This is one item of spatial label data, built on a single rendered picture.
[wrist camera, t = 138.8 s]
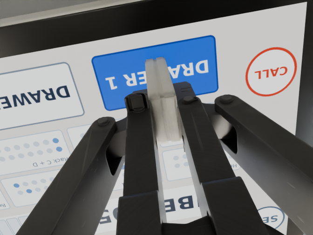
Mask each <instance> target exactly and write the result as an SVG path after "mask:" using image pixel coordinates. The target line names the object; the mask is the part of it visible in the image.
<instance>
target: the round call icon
mask: <svg viewBox="0 0 313 235"><path fill-rule="evenodd" d="M300 46H301V41H294V42H289V43H283V44H278V45H273V46H267V47H262V48H255V49H250V50H245V51H243V67H244V101H245V102H249V101H255V100H260V99H266V98H271V97H278V96H284V95H289V94H294V93H297V84H298V73H299V57H300Z"/></svg>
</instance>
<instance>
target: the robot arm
mask: <svg viewBox="0 0 313 235"><path fill-rule="evenodd" d="M145 71H146V81H147V89H143V90H136V91H133V92H132V93H131V94H129V95H127V96H126V97H125V98H124V101H125V105H126V109H127V117H125V118H124V119H121V120H119V121H116V120H115V119H114V118H113V117H101V118H99V119H97V120H95V121H94V122H93V123H92V125H91V126H90V127H89V129H88V130H87V132H86V133H85V134H84V136H83V137H82V139H81V140H80V142H79V143H78V145H77V146H76V148H75V149H74V150H73V152H72V153H71V155H70V156H69V158H68V159H67V161H66V162H65V164H64V165H63V167H62V168H61V169H60V171H59V172H58V174H57V175H56V177H55V178H54V180H53V181H52V182H51V184H50V185H49V187H48V188H47V190H46V191H45V193H44V194H43V195H42V197H41V198H40V200H39V201H38V203H37V204H36V206H35V207H34V208H33V210H32V212H31V213H30V214H29V216H28V217H27V219H26V220H25V221H24V223H23V224H22V226H21V227H20V229H19V230H18V232H17V233H16V235H95V232H96V230H97V228H98V225H99V223H100V220H101V218H102V215H103V213H104V211H105V208H106V206H107V203H108V201H109V199H110V196H111V194H112V191H113V189H114V187H115V184H116V182H117V179H118V177H119V174H120V172H121V170H122V167H123V164H124V180H123V196H121V197H119V200H118V210H117V223H116V235H284V234H283V233H281V232H279V231H278V230H276V229H275V228H273V227H271V226H269V225H267V224H265V223H264V222H263V220H262V218H261V216H260V214H259V212H258V210H257V208H256V206H255V204H254V202H253V200H252V198H251V196H250V193H249V191H248V189H247V187H246V185H245V183H244V181H243V179H242V178H241V177H240V176H238V177H236V175H235V173H234V171H233V169H232V167H231V165H230V162H229V160H228V158H227V156H226V154H225V152H224V150H225V151H226V152H227V153H228V154H229V155H230V156H231V157H232V158H233V159H234V160H235V161H236V162H237V163H238V164H239V166H240V167H241V168H242V169H243V170H244V171H245V172H246V173H247V174H248V175H249V176H250V177H251V178H252V179H253V180H254V181H255V182H256V183H257V185H258V186H259V187H260V188H261V189H262V190H263V191H264V192H265V193H266V194H267V195H268V196H269V197H270V198H271V199H272V200H273V201H274V202H275V203H276V205H277V206H278V207H279V208H280V209H281V210H282V211H283V212H284V213H285V214H286V215H287V216H288V217H289V218H290V219H291V220H292V221H293V222H294V223H295V225H296V226H297V227H298V228H299V229H300V230H301V231H302V232H303V233H304V234H305V235H313V147H311V146H310V145H309V144H307V143H306V142H304V141H303V140H301V139H300V138H298V137H296V136H295V135H293V134H292V133H290V132H289V131H288V130H286V129H285V128H283V127H282V126H280V125H279V124H277V123H276V122H274V121H273V120H271V119H270V118H268V117H267V116H265V115H264V114H263V113H261V112H260V111H258V110H257V109H255V108H253V107H252V106H250V105H249V104H248V103H246V102H245V101H243V100H242V99H240V98H239V97H237V96H235V95H230V94H226V95H222V96H219V97H217V98H216V99H215V101H214V104H206V103H202V102H201V100H200V98H199V97H197V96H196V95H195V93H194V90H193V88H192V86H191V84H190V83H189V82H187V81H185V82H179V83H172V80H171V77H170V73H169V70H168V67H167V63H166V60H165V58H163V56H162V57H157V58H156V59H155V60H153V58H151V59H146V61H145ZM181 139H182V140H183V146H184V152H185V153H186V157H187V160H188V164H189V168H190V172H191V176H192V180H193V184H194V188H195V192H196V196H197V200H198V204H199V208H200V212H201V216H202V218H200V219H197V220H195V221H192V222H189V223H186V224H180V223H167V218H166V210H165V203H164V195H163V185H162V176H161V169H160V161H159V154H158V146H157V143H159V145H160V144H166V143H168V141H172V142H177V141H181Z"/></svg>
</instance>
